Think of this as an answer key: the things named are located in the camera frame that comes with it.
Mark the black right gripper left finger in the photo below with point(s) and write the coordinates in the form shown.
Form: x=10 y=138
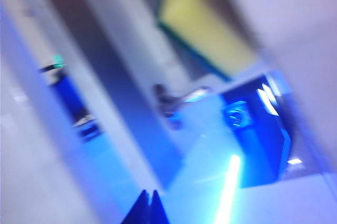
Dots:
x=140 y=213

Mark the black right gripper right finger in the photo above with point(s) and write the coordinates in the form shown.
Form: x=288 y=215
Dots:
x=158 y=213

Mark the yellow cleaning sponge green base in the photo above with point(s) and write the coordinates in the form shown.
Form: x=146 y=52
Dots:
x=200 y=24

